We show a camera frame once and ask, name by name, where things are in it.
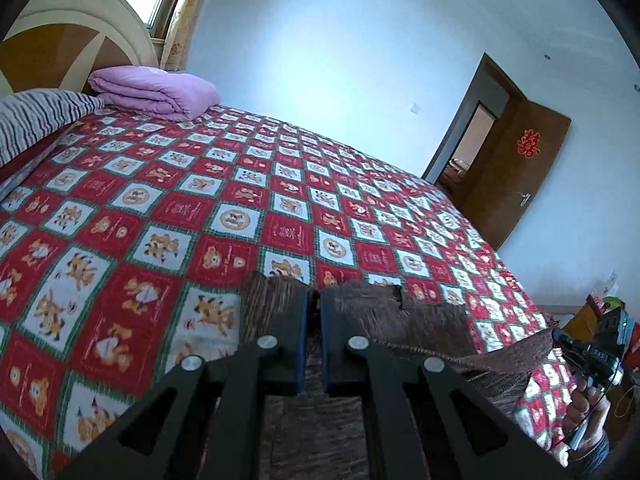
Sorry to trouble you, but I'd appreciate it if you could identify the brown knitted sweater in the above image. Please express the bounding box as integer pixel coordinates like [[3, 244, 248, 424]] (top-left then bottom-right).
[[241, 272, 551, 479]]

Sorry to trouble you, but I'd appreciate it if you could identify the person's right hand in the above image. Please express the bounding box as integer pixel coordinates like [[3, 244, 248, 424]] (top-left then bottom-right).
[[562, 376, 611, 460]]

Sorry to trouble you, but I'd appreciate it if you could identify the red checkered cartoon bedspread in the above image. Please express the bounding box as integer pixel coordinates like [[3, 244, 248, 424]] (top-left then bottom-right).
[[1, 106, 547, 479]]

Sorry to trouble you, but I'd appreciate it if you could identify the red paper door decoration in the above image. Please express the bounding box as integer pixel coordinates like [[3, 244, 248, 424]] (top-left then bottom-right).
[[516, 128, 541, 159]]

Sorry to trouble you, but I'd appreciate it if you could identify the brown wooden door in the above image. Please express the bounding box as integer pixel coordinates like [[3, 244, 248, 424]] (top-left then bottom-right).
[[452, 100, 572, 249]]

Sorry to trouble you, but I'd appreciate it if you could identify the folded pink blanket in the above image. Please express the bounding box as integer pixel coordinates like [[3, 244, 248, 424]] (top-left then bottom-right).
[[88, 65, 221, 122]]

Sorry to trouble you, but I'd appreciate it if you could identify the striped grey pillow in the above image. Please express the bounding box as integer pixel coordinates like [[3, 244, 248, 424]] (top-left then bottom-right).
[[0, 89, 105, 166]]

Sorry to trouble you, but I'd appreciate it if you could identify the cream and brown headboard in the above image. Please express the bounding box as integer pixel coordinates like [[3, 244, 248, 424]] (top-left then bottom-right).
[[1, 0, 157, 96]]

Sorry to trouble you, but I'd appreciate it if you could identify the metal door handle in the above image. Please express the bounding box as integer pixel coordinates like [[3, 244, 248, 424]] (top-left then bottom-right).
[[518, 192, 532, 207]]

